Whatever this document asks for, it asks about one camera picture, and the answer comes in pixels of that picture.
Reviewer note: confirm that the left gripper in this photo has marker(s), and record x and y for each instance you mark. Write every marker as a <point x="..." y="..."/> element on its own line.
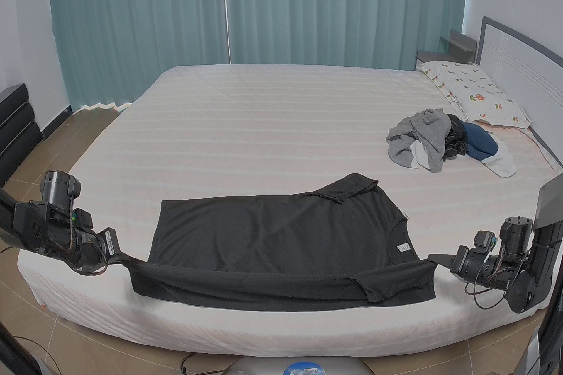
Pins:
<point x="94" y="254"/>

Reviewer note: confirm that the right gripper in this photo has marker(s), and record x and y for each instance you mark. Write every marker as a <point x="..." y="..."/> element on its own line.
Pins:
<point x="468" y="267"/>

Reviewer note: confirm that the black T-shirt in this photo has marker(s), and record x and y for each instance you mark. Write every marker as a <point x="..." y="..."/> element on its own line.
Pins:
<point x="272" y="232"/>

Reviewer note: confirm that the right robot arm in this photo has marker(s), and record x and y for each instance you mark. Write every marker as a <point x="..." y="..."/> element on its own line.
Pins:
<point x="536" y="272"/>

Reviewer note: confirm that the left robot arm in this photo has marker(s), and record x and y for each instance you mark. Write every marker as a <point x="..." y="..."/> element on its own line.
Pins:
<point x="30" y="228"/>

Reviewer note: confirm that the pile of clothes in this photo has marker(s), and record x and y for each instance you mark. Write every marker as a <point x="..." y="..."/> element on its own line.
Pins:
<point x="422" y="131"/>

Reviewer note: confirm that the bed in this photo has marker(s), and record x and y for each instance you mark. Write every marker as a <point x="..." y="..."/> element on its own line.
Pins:
<point x="264" y="122"/>

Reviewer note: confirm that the black chest of drawers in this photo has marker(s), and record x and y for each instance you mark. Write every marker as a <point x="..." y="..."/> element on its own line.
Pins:
<point x="17" y="131"/>

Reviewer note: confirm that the white printed pillow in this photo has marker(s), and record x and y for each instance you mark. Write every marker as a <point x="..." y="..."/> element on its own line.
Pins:
<point x="475" y="92"/>

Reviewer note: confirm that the grey bedside table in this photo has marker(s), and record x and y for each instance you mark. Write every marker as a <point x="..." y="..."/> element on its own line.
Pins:
<point x="459" y="41"/>

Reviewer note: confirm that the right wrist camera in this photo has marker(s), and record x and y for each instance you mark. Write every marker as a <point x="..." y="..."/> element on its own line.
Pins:
<point x="484" y="241"/>

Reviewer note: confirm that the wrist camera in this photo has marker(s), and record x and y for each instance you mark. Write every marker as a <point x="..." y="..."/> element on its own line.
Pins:
<point x="484" y="241"/>
<point x="83" y="220"/>

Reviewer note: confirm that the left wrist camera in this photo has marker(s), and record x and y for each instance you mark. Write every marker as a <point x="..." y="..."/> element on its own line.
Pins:
<point x="83" y="220"/>

